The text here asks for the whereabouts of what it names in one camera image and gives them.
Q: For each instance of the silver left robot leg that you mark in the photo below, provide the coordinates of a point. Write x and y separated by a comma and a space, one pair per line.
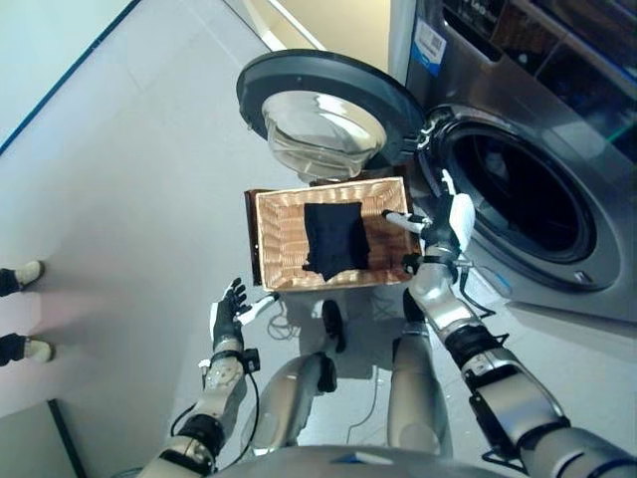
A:
288, 398

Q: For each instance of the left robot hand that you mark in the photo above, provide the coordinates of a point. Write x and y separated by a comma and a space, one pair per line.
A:
224, 318

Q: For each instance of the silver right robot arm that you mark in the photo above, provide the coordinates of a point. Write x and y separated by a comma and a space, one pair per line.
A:
497, 388

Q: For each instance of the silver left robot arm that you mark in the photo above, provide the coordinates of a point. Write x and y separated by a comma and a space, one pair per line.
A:
214, 398

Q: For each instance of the charcoal garment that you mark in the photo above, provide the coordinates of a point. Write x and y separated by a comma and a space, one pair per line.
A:
333, 239

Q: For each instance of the grey front-load washing machine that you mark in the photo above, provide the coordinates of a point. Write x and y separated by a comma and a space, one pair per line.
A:
547, 124

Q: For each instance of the blue white energy label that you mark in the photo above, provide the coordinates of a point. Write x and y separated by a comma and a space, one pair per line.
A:
430, 47

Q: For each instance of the rectangular wicker laundry basket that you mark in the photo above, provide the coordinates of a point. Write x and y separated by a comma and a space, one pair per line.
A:
278, 239

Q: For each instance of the round glass washer door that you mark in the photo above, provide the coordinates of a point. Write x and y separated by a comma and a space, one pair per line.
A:
323, 89

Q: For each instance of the grey robot torso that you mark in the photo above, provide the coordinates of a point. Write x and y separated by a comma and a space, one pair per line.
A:
348, 463

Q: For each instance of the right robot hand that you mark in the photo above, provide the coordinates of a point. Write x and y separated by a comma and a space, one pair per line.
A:
460, 219

